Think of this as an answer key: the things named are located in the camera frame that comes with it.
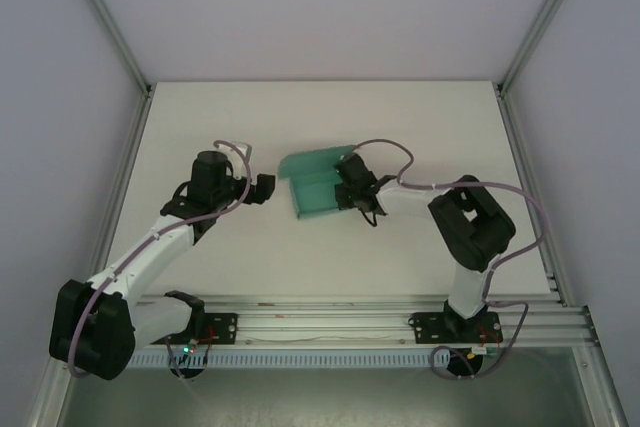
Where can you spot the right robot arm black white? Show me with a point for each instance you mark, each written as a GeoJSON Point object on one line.
{"type": "Point", "coordinates": [470, 227]}

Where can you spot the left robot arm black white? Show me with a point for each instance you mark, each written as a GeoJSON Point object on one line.
{"type": "Point", "coordinates": [100, 327]}

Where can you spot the small board with green light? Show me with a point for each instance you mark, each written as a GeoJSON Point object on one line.
{"type": "Point", "coordinates": [190, 347]}

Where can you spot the shiny metal sheet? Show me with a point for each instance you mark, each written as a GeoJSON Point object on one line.
{"type": "Point", "coordinates": [325, 397]}

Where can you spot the small white connector plug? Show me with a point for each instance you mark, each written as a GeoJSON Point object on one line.
{"type": "Point", "coordinates": [481, 351]}

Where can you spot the aluminium table side rail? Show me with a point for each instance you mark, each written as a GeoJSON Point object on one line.
{"type": "Point", "coordinates": [122, 172]}
{"type": "Point", "coordinates": [525, 172]}

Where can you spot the aluminium mounting rail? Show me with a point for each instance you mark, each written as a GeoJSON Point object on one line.
{"type": "Point", "coordinates": [325, 319]}

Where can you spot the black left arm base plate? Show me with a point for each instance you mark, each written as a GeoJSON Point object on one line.
{"type": "Point", "coordinates": [225, 327]}

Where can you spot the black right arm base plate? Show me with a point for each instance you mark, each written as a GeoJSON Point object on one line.
{"type": "Point", "coordinates": [425, 327]}

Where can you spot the aluminium frame post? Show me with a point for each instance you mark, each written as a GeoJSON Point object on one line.
{"type": "Point", "coordinates": [545, 12]}
{"type": "Point", "coordinates": [107, 17]}

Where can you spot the aluminium lower frame bar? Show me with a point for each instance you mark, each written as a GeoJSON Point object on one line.
{"type": "Point", "coordinates": [602, 392]}
{"type": "Point", "coordinates": [45, 397]}

